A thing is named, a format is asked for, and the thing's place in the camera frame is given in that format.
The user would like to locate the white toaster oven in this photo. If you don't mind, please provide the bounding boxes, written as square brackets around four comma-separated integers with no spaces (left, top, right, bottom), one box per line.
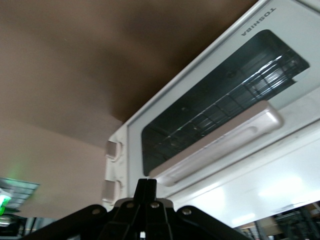
[101,0,320,229]

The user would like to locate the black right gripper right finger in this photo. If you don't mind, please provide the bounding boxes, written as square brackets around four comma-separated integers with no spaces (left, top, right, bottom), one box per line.
[147,178,181,240]

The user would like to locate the silver oven door handle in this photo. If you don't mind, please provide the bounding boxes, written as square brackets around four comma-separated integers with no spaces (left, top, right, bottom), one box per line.
[148,100,285,188]

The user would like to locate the round oven knob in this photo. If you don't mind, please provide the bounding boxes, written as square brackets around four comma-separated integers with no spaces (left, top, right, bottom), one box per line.
[101,179,123,204]
[105,139,125,163]

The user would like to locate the oven door with glass window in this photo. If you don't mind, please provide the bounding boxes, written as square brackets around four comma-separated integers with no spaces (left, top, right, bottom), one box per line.
[126,0,320,201]

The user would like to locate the oven wire rack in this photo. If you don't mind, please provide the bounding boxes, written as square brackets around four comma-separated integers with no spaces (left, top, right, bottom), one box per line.
[149,49,299,151]

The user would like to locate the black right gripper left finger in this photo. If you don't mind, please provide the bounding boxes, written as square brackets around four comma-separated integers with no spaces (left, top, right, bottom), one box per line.
[99,178,149,240]

